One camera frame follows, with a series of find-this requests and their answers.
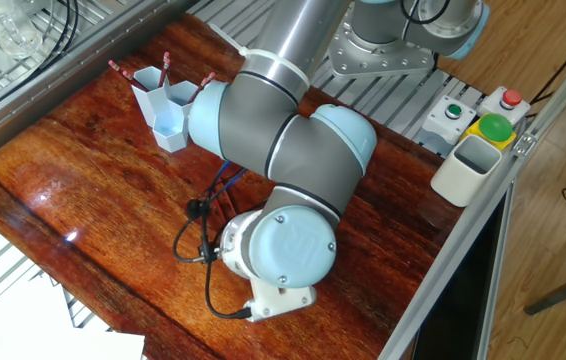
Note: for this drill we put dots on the light blue hexagonal pen holder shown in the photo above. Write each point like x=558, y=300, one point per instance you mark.
x=163, y=120

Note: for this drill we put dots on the clear plastic container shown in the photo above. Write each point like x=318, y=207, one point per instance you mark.
x=8, y=28

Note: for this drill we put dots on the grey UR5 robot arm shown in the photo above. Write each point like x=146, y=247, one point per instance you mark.
x=293, y=140

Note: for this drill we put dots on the white control button box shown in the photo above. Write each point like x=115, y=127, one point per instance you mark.
x=441, y=125

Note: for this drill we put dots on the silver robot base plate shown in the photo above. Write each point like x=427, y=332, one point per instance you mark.
x=383, y=62

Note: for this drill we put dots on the white rounded rectangular pen holder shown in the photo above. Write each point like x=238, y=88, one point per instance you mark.
x=458, y=180

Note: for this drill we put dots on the brown wood-grain board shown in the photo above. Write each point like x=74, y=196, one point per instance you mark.
x=393, y=250

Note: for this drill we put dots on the large white paper sheet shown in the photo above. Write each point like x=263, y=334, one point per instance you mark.
x=13, y=335

